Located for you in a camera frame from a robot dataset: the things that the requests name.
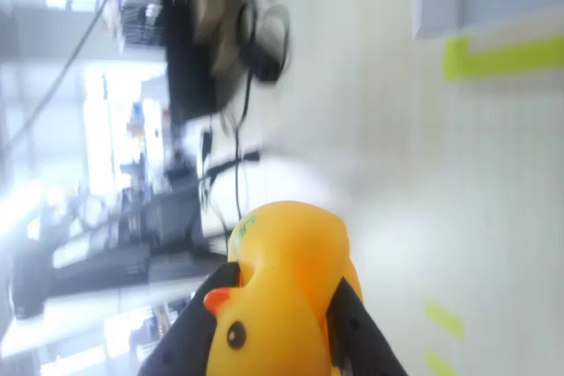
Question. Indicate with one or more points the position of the black monitor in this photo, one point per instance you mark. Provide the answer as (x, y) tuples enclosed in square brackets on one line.
[(189, 63)]

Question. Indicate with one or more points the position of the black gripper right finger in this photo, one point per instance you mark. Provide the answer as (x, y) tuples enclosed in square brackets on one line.
[(361, 341)]

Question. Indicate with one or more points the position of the yellow rubber duck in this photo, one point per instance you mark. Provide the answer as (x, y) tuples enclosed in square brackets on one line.
[(286, 279)]

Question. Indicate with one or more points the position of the yellow tape strip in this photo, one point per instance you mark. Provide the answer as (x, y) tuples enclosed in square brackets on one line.
[(438, 365), (444, 319)]

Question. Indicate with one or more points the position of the black camera stand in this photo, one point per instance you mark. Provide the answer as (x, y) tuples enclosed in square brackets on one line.
[(101, 266)]

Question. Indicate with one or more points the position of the yellow L-shaped tape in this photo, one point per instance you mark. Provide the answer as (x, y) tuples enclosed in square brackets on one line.
[(506, 59)]

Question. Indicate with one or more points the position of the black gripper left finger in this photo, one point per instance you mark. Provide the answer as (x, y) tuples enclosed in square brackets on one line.
[(185, 336)]

